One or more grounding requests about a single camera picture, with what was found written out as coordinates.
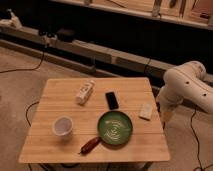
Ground brown sausage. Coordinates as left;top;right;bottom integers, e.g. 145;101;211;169
80;137;101;155

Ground green ceramic bowl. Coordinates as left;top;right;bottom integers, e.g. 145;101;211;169
97;111;133;145

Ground black floor cable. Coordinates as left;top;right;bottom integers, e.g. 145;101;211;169
25;100;41;128
190;107;213;171

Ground white object on ledge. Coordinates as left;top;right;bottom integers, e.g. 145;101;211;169
0;9;22;29

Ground black box on ledge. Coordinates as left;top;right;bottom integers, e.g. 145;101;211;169
57;29;75;42

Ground white carton box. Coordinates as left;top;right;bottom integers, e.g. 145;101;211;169
75;80;95;105

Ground black smartphone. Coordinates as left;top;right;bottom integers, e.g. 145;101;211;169
105;92;119;110

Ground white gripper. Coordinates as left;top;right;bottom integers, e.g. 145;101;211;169
160;104;176;122

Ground wooden folding table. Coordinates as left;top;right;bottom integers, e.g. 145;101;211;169
19;78;170;163

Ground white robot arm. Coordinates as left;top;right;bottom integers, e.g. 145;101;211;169
156;61;213;122

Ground black floor cable right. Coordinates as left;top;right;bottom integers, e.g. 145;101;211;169
190;107;213;171

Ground white plastic cup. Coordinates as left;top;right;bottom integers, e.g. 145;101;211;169
52;116;73;137

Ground black floor cable left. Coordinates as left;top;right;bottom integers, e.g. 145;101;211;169
25;100;41;128

